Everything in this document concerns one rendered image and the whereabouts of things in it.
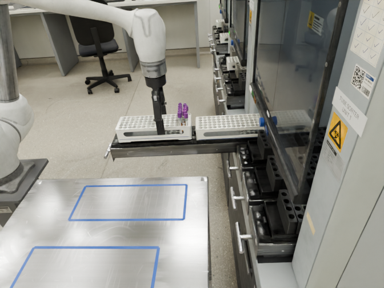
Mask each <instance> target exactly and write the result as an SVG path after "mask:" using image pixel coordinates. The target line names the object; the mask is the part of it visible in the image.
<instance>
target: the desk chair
mask: <svg viewBox="0 0 384 288"><path fill-rule="evenodd" d="M89 1H93V2H97V3H101V4H104V5H108V4H107V2H106V1H105V0H89ZM69 18H70V21H71V25H72V27H73V30H74V34H75V37H76V40H77V42H78V43H79V45H78V50H79V55H77V56H81V57H92V56H93V57H98V58H99V61H100V66H101V71H102V75H103V76H102V77H86V80H85V84H87V85H89V83H90V80H95V81H96V82H95V83H93V84H92V85H90V86H88V87H87V92H88V94H90V93H91V94H92V90H91V89H92V88H94V87H96V86H98V85H100V84H102V83H104V82H107V83H109V84H110V85H112V86H113V87H115V89H114V92H115V93H119V88H117V87H118V86H117V84H116V83H115V82H113V81H112V80H114V79H120V78H126V77H127V78H128V81H129V80H131V76H130V74H121V75H114V73H113V71H112V70H110V71H109V72H107V68H106V65H105V62H104V59H103V56H105V55H107V54H109V53H115V52H117V51H119V50H122V49H119V47H118V44H117V42H116V40H115V39H113V38H114V29H113V24H112V23H110V22H105V21H99V20H95V19H88V18H82V17H75V16H71V15H70V16H69ZM131 81H132V80H131Z"/></svg>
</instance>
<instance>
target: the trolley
mask: <svg viewBox="0 0 384 288"><path fill-rule="evenodd" d="M0 288H213V285H212V274H211V248H210V222H209V178H208V177H146V178H82V179H38V180H37V181H36V182H35V184H34V185H33V186H32V188H31V189H30V190H29V192H28V193H27V194H26V196H25V197H24V199H23V200H22V202H21V203H20V204H19V206H18V207H17V208H16V210H15V212H13V214H12V216H11V217H10V218H9V220H8V221H7V222H6V224H5V225H4V227H3V228H2V230H1V231H0Z"/></svg>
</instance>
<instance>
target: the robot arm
mask: <svg viewBox="0 0 384 288"><path fill-rule="evenodd" d="M10 2H12V3H17V4H20V5H25V6H29V7H33V8H36V9H41V10H45V11H50V12H53V13H58V14H64V15H71V16H75V17H82V18H88V19H95V20H99V21H105V22H110V23H113V24H115V25H118V26H120V27H122V28H124V29H125V30H126V31H127V33H128V35H129V36H130V37H132V38H133V39H134V44H135V49H136V52H137V54H138V56H139V60H140V64H141V70H142V75H143V76H145V82H146V86H147V87H150V88H152V91H151V94H152V96H151V98H152V102H153V111H154V120H153V121H155V123H156V127H157V134H158V135H165V127H164V122H163V118H162V115H166V114H167V112H166V104H167V102H165V96H164V92H163V86H164V85H165V84H166V75H165V74H166V72H167V68H166V58H165V51H166V36H165V34H166V29H165V24H164V22H163V20H162V18H161V17H160V16H159V14H158V12H157V11H156V10H154V9H135V10H133V11H126V10H122V9H119V8H116V7H112V6H108V5H104V4H101V3H97V2H93V1H89V0H0V193H9V194H14V193H16V192H17V191H18V189H19V186H20V184H21V183H22V182H23V180H24V179H25V178H26V176H27V175H28V173H29V172H30V170H31V169H32V168H34V167H35V163H34V162H27V163H21V162H20V160H19V159H18V156H17V153H18V148H19V144H20V143H21V142H22V141H23V139H24V138H25V137H26V136H27V134H28V132H29V131H30V129H31V127H32V125H33V123H34V113H33V110H32V108H31V106H30V105H29V104H28V102H27V99H26V98H25V97H24V96H23V95H21V94H20V93H19V87H18V78H17V69H16V64H15V55H14V46H13V37H12V31H11V22H10V13H9V4H8V3H10Z"/></svg>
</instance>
